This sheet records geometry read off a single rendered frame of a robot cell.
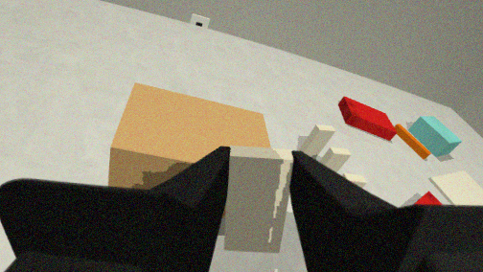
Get orange flat bar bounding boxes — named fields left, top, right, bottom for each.
left=394, top=125, right=431, bottom=159

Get cream domino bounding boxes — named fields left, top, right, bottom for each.
left=299, top=125, right=335, bottom=160
left=342, top=173, right=367, bottom=188
left=319, top=147, right=351, bottom=172
left=223, top=146, right=294, bottom=253

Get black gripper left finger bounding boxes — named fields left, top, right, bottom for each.
left=0, top=146, right=231, bottom=272

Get red rectangular block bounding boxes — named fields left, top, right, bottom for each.
left=414, top=192, right=442, bottom=205
left=338, top=96, right=397, bottom=141

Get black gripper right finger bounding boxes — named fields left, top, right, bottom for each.
left=289, top=150, right=483, bottom=272

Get teal block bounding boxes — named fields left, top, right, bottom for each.
left=408, top=116, right=462, bottom=156

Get cream flat rectangular slab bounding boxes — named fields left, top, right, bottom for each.
left=428, top=170, right=483, bottom=206

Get tan rectangular block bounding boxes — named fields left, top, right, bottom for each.
left=108, top=82, right=271, bottom=190

